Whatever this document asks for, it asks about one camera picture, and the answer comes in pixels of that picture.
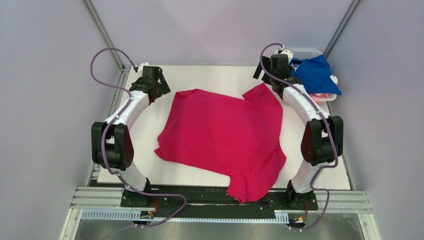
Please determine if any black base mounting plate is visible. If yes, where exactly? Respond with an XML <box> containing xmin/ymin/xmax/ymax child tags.
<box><xmin>120</xmin><ymin>184</ymin><xmax>319</xmax><ymax>218</ymax></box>

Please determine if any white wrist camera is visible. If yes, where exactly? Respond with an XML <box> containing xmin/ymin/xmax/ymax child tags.
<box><xmin>274</xmin><ymin>47</ymin><xmax>294</xmax><ymax>63</ymax></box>
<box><xmin>134</xmin><ymin>62</ymin><xmax>150</xmax><ymax>73</ymax></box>

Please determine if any aluminium frame rail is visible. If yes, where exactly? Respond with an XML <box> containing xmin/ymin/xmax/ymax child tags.
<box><xmin>70</xmin><ymin>186</ymin><xmax>372</xmax><ymax>214</ymax></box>

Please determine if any blue t shirt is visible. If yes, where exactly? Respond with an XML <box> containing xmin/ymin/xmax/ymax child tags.
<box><xmin>289</xmin><ymin>54</ymin><xmax>342</xmax><ymax>96</ymax></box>

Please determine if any magenta t shirt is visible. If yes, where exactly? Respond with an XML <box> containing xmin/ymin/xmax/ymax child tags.
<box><xmin>154</xmin><ymin>83</ymin><xmax>287</xmax><ymax>204</ymax></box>

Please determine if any pink garment in basket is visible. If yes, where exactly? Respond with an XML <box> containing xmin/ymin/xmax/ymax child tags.
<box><xmin>309</xmin><ymin>93</ymin><xmax>337</xmax><ymax>103</ymax></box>

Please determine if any white plastic laundry basket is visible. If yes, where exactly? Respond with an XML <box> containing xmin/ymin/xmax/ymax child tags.
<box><xmin>281</xmin><ymin>47</ymin><xmax>338</xmax><ymax>102</ymax></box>

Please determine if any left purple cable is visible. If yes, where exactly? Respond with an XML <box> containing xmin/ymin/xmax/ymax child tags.
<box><xmin>90</xmin><ymin>47</ymin><xmax>188</xmax><ymax>240</ymax></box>

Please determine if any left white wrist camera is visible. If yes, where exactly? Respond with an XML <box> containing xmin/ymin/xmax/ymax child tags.
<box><xmin>134</xmin><ymin>62</ymin><xmax>150</xmax><ymax>73</ymax></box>

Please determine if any white slotted cable duct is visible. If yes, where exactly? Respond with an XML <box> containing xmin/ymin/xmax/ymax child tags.
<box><xmin>80</xmin><ymin>209</ymin><xmax>290</xmax><ymax>224</ymax></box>

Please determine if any purple cable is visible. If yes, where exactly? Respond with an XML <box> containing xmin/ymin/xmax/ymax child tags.
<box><xmin>258</xmin><ymin>42</ymin><xmax>340</xmax><ymax>232</ymax></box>
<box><xmin>90</xmin><ymin>47</ymin><xmax>188</xmax><ymax>240</ymax></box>

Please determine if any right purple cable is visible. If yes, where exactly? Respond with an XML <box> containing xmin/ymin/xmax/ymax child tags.
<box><xmin>258</xmin><ymin>42</ymin><xmax>340</xmax><ymax>232</ymax></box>

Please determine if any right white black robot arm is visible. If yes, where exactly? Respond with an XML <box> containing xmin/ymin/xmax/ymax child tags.
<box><xmin>253</xmin><ymin>53</ymin><xmax>344</xmax><ymax>210</ymax></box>

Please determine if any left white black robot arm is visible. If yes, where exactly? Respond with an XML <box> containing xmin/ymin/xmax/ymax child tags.
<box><xmin>91</xmin><ymin>63</ymin><xmax>171</xmax><ymax>207</ymax></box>

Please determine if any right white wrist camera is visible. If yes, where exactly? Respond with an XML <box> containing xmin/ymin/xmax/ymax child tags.
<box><xmin>274</xmin><ymin>47</ymin><xmax>294</xmax><ymax>63</ymax></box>

